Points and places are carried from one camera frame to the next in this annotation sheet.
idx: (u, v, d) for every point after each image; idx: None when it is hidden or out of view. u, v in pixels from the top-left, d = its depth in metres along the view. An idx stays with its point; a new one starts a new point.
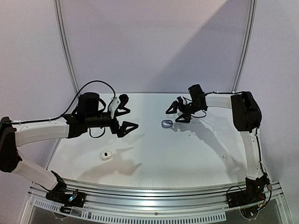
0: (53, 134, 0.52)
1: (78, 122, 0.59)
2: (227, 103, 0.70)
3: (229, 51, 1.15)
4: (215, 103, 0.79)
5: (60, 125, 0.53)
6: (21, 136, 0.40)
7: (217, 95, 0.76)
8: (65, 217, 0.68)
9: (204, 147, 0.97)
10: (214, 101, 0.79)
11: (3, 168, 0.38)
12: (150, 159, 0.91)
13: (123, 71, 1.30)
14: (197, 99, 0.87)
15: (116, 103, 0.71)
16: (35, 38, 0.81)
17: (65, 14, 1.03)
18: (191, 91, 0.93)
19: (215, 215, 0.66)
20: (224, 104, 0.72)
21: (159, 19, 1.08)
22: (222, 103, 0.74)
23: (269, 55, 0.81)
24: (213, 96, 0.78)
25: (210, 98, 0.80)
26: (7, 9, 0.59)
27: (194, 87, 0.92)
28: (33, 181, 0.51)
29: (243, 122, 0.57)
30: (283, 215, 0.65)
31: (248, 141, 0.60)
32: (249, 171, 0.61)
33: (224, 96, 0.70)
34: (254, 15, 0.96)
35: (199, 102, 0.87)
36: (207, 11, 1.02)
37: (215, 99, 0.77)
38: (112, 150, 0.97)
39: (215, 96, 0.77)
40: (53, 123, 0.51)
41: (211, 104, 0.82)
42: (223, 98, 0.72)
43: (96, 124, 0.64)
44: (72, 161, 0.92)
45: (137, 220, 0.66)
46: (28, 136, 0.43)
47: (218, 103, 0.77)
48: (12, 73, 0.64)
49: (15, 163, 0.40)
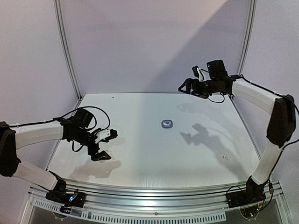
0: (50, 136, 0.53)
1: (74, 127, 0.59)
2: (266, 106, 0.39)
3: (229, 51, 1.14)
4: (244, 96, 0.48)
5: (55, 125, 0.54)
6: (21, 138, 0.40)
7: (251, 86, 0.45)
8: (65, 217, 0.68)
9: (205, 147, 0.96)
10: (242, 93, 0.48)
11: (4, 172, 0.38)
12: (150, 159, 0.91)
13: (123, 70, 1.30)
14: (219, 82, 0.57)
15: (106, 134, 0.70)
16: (34, 40, 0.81)
17: (65, 15, 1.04)
18: (210, 66, 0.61)
19: (214, 215, 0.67)
20: (261, 105, 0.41)
21: (159, 19, 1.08)
22: (259, 102, 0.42)
23: (269, 55, 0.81)
24: (242, 86, 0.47)
25: (240, 88, 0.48)
26: (5, 10, 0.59)
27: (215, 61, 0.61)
28: (34, 182, 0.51)
29: (276, 136, 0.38)
30: (283, 215, 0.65)
31: (271, 159, 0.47)
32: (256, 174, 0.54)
33: (267, 95, 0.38)
34: (254, 15, 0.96)
35: (218, 87, 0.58)
36: (207, 11, 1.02)
37: (245, 90, 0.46)
38: (112, 150, 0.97)
39: (248, 87, 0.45)
40: (49, 125, 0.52)
41: (238, 95, 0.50)
42: (262, 97, 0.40)
43: (80, 140, 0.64)
44: (72, 161, 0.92)
45: (137, 220, 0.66)
46: (28, 137, 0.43)
47: (252, 99, 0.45)
48: (12, 74, 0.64)
49: (15, 164, 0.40)
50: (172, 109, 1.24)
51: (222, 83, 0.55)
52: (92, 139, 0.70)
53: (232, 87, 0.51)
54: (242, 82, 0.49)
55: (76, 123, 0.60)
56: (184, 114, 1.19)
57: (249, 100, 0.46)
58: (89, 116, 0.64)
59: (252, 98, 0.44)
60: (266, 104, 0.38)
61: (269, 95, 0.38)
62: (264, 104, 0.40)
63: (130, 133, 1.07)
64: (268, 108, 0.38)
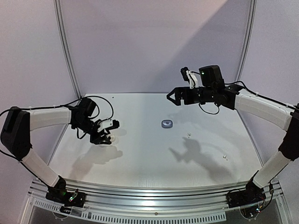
0: (59, 120, 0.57)
1: (80, 113, 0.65)
2: (281, 121, 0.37)
3: (229, 51, 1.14)
4: (251, 109, 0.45)
5: (64, 110, 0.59)
6: (36, 119, 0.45)
7: (259, 99, 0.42)
8: (65, 217, 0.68)
9: (207, 147, 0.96)
10: (249, 107, 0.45)
11: (17, 154, 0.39)
12: (151, 159, 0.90)
13: (123, 70, 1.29)
14: (219, 95, 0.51)
15: (108, 123, 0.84)
16: (35, 40, 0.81)
17: (65, 14, 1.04)
18: (205, 73, 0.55)
19: (214, 215, 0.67)
20: (274, 119, 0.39)
21: (159, 19, 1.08)
22: (270, 116, 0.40)
23: (270, 55, 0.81)
24: (249, 100, 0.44)
25: (246, 102, 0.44)
26: (4, 9, 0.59)
27: (210, 70, 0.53)
28: (38, 176, 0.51)
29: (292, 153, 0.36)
30: (283, 214, 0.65)
31: (275, 168, 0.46)
32: (258, 178, 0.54)
33: (281, 110, 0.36)
34: (254, 16, 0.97)
35: (219, 101, 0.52)
36: (207, 11, 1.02)
37: (252, 104, 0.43)
38: (112, 151, 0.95)
39: (257, 101, 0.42)
40: (58, 110, 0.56)
41: (245, 109, 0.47)
42: (276, 111, 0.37)
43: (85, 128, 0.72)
44: (70, 161, 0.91)
45: (137, 220, 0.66)
46: (42, 119, 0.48)
47: (261, 113, 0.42)
48: (10, 73, 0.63)
49: (27, 148, 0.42)
50: (172, 109, 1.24)
51: (225, 98, 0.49)
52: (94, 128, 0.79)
53: (237, 103, 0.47)
54: (246, 94, 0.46)
55: (82, 111, 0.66)
56: (184, 115, 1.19)
57: (257, 113, 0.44)
58: (94, 106, 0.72)
59: (264, 114, 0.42)
60: (281, 120, 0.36)
61: (283, 109, 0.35)
62: (278, 118, 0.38)
63: (130, 134, 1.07)
64: (283, 123, 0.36)
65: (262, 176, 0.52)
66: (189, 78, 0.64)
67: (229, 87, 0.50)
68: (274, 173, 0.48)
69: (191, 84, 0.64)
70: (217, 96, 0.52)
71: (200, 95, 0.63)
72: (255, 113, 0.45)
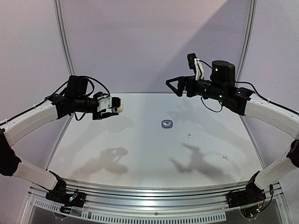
0: (43, 121, 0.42)
1: (68, 101, 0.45)
2: (293, 130, 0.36)
3: (229, 51, 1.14)
4: (260, 116, 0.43)
5: (46, 108, 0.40)
6: (12, 135, 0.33)
7: (271, 106, 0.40)
8: (65, 217, 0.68)
9: (207, 147, 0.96)
10: (259, 114, 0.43)
11: (6, 172, 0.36)
12: (151, 159, 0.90)
13: (123, 70, 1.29)
14: (231, 99, 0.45)
15: (108, 101, 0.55)
16: (34, 39, 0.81)
17: (65, 14, 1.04)
18: (220, 70, 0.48)
19: (215, 215, 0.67)
20: (285, 127, 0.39)
21: (159, 19, 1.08)
22: (281, 123, 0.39)
23: (270, 54, 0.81)
24: (259, 107, 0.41)
25: (256, 109, 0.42)
26: (6, 10, 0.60)
27: (225, 68, 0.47)
28: (34, 182, 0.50)
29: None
30: (283, 215, 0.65)
31: (280, 171, 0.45)
32: (259, 180, 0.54)
33: (295, 120, 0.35)
34: (254, 16, 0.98)
35: (229, 105, 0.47)
36: (207, 11, 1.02)
37: (264, 112, 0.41)
38: (112, 152, 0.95)
39: (268, 108, 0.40)
40: (39, 108, 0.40)
41: (253, 115, 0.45)
42: (288, 120, 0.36)
43: (84, 109, 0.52)
44: (70, 161, 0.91)
45: (137, 220, 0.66)
46: (18, 132, 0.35)
47: (272, 120, 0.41)
48: (11, 73, 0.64)
49: (16, 163, 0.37)
50: (172, 110, 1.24)
51: (235, 103, 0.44)
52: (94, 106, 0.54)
53: (246, 109, 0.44)
54: (258, 100, 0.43)
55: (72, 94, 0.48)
56: (184, 115, 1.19)
57: (266, 120, 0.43)
58: (81, 80, 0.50)
59: (274, 121, 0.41)
60: (295, 129, 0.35)
61: (297, 119, 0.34)
62: (290, 128, 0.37)
63: (130, 134, 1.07)
64: (295, 132, 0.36)
65: (264, 178, 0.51)
66: (197, 68, 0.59)
67: (239, 91, 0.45)
68: (277, 177, 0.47)
69: (197, 75, 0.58)
70: (227, 99, 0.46)
71: (205, 91, 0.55)
72: (264, 119, 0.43)
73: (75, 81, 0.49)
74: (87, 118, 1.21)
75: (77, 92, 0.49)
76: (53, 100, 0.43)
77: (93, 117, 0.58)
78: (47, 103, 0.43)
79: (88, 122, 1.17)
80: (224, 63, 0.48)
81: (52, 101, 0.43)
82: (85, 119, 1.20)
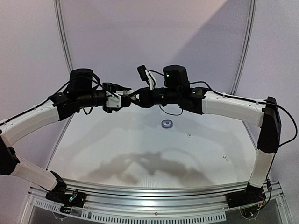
0: (44, 122, 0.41)
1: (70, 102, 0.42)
2: (254, 119, 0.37)
3: (229, 51, 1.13)
4: (219, 112, 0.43)
5: (46, 110, 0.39)
6: (10, 136, 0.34)
7: (227, 100, 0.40)
8: (65, 217, 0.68)
9: (207, 148, 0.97)
10: (218, 109, 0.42)
11: (5, 172, 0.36)
12: (151, 160, 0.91)
13: (123, 71, 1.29)
14: (184, 101, 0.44)
15: (115, 102, 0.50)
16: (34, 38, 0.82)
17: (65, 15, 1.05)
18: (171, 74, 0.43)
19: (215, 215, 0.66)
20: (245, 118, 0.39)
21: (159, 19, 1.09)
22: (240, 115, 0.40)
23: (270, 54, 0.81)
24: (217, 102, 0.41)
25: (213, 105, 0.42)
26: (8, 10, 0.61)
27: (176, 72, 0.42)
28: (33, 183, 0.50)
29: (268, 148, 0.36)
30: (283, 214, 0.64)
31: (267, 165, 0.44)
32: (252, 179, 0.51)
33: (255, 108, 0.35)
34: (254, 15, 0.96)
35: (185, 107, 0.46)
36: (206, 11, 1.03)
37: (223, 106, 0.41)
38: (112, 153, 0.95)
39: (226, 102, 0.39)
40: (39, 110, 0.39)
41: (212, 112, 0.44)
42: (247, 110, 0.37)
43: (91, 104, 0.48)
44: (70, 161, 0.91)
45: (137, 220, 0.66)
46: (15, 134, 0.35)
47: (231, 113, 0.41)
48: (13, 74, 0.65)
49: (15, 164, 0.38)
50: None
51: (191, 104, 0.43)
52: (102, 100, 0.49)
53: (205, 108, 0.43)
54: (213, 96, 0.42)
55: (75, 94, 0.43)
56: (183, 117, 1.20)
57: (227, 114, 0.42)
58: (82, 79, 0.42)
59: (234, 114, 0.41)
60: (256, 117, 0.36)
61: (255, 107, 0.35)
62: (251, 117, 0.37)
63: (130, 135, 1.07)
64: (257, 121, 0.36)
65: (256, 178, 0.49)
66: (149, 77, 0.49)
67: (194, 91, 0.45)
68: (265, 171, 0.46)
69: (151, 85, 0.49)
70: (182, 101, 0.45)
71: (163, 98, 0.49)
72: (223, 115, 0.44)
73: (75, 80, 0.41)
74: (87, 119, 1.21)
75: (82, 88, 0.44)
76: (55, 101, 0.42)
77: (103, 109, 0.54)
78: (48, 104, 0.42)
79: (89, 123, 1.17)
80: (174, 67, 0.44)
81: (54, 102, 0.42)
82: (85, 120, 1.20)
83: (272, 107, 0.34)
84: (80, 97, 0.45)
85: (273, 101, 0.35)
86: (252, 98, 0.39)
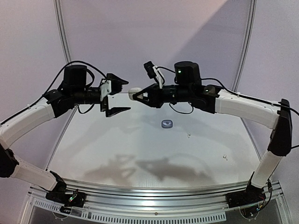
0: (40, 121, 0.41)
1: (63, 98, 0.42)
2: (269, 121, 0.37)
3: (229, 51, 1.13)
4: (231, 111, 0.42)
5: (40, 108, 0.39)
6: (7, 136, 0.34)
7: (242, 100, 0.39)
8: (65, 217, 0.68)
9: (207, 148, 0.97)
10: (231, 109, 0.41)
11: (5, 174, 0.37)
12: (151, 160, 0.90)
13: (123, 71, 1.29)
14: (197, 99, 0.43)
15: (106, 86, 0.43)
16: (34, 38, 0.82)
17: (65, 15, 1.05)
18: (184, 71, 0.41)
19: (215, 215, 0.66)
20: (258, 119, 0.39)
21: (159, 19, 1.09)
22: (253, 116, 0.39)
23: (270, 54, 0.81)
24: (231, 101, 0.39)
25: (227, 105, 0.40)
26: (7, 10, 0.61)
27: (188, 69, 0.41)
28: (33, 183, 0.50)
29: (280, 150, 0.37)
30: (283, 214, 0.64)
31: (271, 168, 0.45)
32: (254, 181, 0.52)
33: (270, 111, 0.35)
34: (254, 15, 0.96)
35: (197, 105, 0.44)
36: (206, 11, 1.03)
37: (237, 107, 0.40)
38: (112, 153, 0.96)
39: (240, 102, 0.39)
40: (33, 109, 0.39)
41: (224, 112, 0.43)
42: (262, 112, 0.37)
43: (84, 101, 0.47)
44: (70, 161, 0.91)
45: (137, 220, 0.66)
46: (11, 135, 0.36)
47: (244, 114, 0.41)
48: (13, 74, 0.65)
49: (14, 165, 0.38)
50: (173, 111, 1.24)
51: (204, 103, 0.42)
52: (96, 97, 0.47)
53: (217, 107, 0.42)
54: (226, 95, 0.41)
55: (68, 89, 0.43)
56: (184, 117, 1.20)
57: (238, 115, 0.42)
58: (75, 73, 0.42)
59: (247, 114, 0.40)
60: (271, 120, 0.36)
61: (271, 109, 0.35)
62: (265, 119, 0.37)
63: (130, 135, 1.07)
64: (271, 123, 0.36)
65: (258, 178, 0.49)
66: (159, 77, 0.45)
67: (206, 89, 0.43)
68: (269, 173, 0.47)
69: (161, 84, 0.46)
70: (195, 99, 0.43)
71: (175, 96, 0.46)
72: (234, 115, 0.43)
73: (69, 74, 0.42)
74: (87, 119, 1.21)
75: (75, 85, 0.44)
76: (49, 99, 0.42)
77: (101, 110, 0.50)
78: (42, 101, 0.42)
79: (89, 123, 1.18)
80: (185, 64, 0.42)
81: (48, 100, 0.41)
82: (85, 120, 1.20)
83: (286, 109, 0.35)
84: (74, 94, 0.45)
85: (287, 104, 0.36)
86: (266, 100, 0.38)
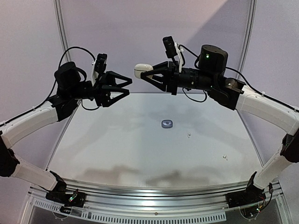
0: (43, 123, 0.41)
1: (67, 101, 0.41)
2: (289, 126, 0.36)
3: (229, 51, 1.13)
4: (251, 110, 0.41)
5: (45, 112, 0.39)
6: (10, 137, 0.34)
7: (266, 101, 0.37)
8: (65, 217, 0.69)
9: (207, 147, 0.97)
10: (252, 108, 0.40)
11: (5, 173, 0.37)
12: (151, 160, 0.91)
13: (122, 70, 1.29)
14: (219, 91, 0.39)
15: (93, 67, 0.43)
16: (34, 39, 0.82)
17: (65, 15, 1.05)
18: (212, 57, 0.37)
19: (214, 215, 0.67)
20: (277, 122, 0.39)
21: (159, 18, 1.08)
22: (273, 118, 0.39)
23: (270, 54, 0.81)
24: (254, 101, 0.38)
25: (249, 103, 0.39)
26: (7, 10, 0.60)
27: (218, 56, 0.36)
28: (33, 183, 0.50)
29: (293, 157, 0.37)
30: (283, 215, 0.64)
31: (278, 170, 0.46)
32: (257, 182, 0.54)
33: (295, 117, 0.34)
34: (254, 15, 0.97)
35: (217, 98, 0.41)
36: (206, 11, 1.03)
37: (259, 107, 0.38)
38: (112, 152, 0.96)
39: (264, 103, 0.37)
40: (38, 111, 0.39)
41: (244, 110, 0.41)
42: (285, 116, 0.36)
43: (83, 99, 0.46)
44: (70, 161, 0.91)
45: (137, 220, 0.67)
46: (14, 135, 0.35)
47: (264, 114, 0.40)
48: (13, 74, 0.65)
49: (14, 165, 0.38)
50: (173, 111, 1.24)
51: (225, 97, 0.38)
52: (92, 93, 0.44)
53: (238, 103, 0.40)
54: (251, 93, 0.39)
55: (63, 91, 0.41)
56: (184, 117, 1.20)
57: (258, 114, 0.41)
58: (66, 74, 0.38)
59: (267, 115, 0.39)
60: (291, 126, 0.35)
61: (295, 115, 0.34)
62: (285, 123, 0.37)
63: (130, 135, 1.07)
64: (290, 129, 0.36)
65: (263, 179, 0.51)
66: (179, 57, 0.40)
67: (230, 82, 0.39)
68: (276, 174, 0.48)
69: (181, 66, 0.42)
70: (217, 91, 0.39)
71: (194, 82, 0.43)
72: (253, 113, 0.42)
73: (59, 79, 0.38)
74: (87, 118, 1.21)
75: (71, 86, 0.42)
76: (53, 102, 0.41)
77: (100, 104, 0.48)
78: (46, 105, 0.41)
79: (89, 122, 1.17)
80: (216, 50, 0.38)
81: (52, 103, 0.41)
82: (85, 119, 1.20)
83: None
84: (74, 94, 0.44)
85: None
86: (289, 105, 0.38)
